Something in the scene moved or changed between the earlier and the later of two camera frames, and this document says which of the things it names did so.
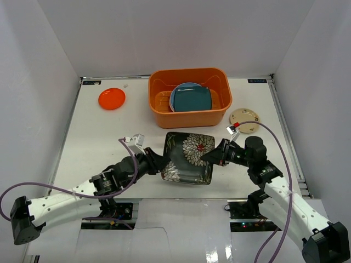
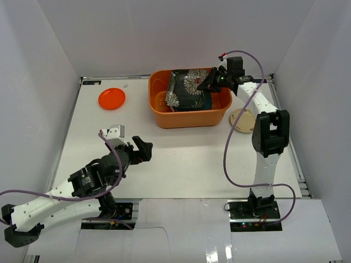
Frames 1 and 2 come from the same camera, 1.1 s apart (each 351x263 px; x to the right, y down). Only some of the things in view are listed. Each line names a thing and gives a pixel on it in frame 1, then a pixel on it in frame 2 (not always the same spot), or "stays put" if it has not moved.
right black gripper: (220, 155) -> (207, 84)
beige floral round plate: (245, 114) stays put
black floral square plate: (184, 151) -> (183, 91)
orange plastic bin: (190, 97) stays put
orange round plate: (111, 98) stays put
